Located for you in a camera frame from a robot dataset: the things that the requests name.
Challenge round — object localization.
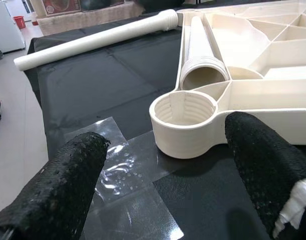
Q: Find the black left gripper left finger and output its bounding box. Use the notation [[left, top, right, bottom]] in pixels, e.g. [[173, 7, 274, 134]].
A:
[[0, 131, 111, 240]]

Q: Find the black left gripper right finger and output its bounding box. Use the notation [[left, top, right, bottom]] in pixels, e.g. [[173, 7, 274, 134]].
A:
[[224, 111, 306, 238]]

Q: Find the white plastic table top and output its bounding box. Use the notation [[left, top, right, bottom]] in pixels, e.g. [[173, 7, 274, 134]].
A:
[[149, 0, 306, 160]]

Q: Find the white plastic table leg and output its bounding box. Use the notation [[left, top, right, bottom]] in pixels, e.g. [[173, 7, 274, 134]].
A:
[[179, 16, 230, 91], [14, 9, 179, 72]]

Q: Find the clear tape patch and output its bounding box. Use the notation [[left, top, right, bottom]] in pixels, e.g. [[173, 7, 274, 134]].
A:
[[64, 116, 186, 240]]

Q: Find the black plastic sheet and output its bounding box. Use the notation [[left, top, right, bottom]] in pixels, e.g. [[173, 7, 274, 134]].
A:
[[26, 14, 306, 240]]

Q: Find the white cabinet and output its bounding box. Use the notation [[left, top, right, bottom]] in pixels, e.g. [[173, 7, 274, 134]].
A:
[[0, 0, 26, 55]]

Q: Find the beige cloth covered table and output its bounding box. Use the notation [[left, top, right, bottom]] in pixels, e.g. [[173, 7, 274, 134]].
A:
[[37, 0, 146, 36]]

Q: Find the small red bucket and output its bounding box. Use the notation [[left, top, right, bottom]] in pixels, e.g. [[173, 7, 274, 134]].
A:
[[13, 15, 27, 30]]

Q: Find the red printed cardboard box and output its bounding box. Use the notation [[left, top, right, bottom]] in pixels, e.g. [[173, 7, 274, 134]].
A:
[[42, 0, 81, 10]]

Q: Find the white appliance with panel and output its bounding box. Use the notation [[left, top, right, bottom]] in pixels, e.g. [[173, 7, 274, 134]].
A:
[[7, 0, 35, 16]]

